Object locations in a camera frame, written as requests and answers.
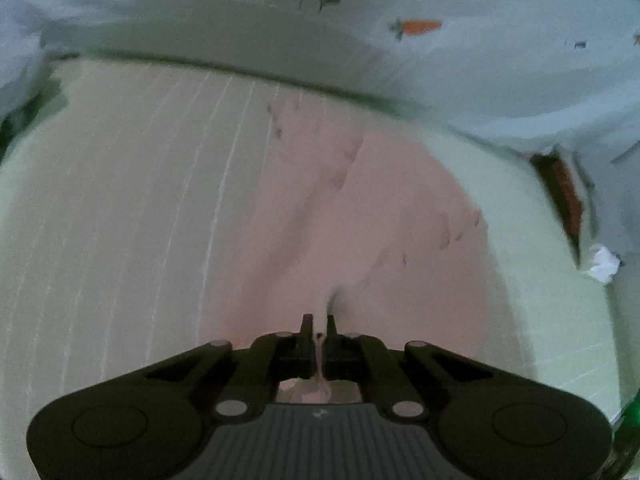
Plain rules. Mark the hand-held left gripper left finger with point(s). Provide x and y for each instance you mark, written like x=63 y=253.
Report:
x=306 y=330

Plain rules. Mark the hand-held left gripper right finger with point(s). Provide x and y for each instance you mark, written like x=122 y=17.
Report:
x=331 y=332

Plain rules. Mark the white crumpled paper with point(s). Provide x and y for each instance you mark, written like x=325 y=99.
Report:
x=604 y=262

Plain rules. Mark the beige garment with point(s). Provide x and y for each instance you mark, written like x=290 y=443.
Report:
x=360 y=240

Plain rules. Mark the carrot printed pale sheet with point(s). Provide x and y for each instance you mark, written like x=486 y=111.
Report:
x=475 y=75

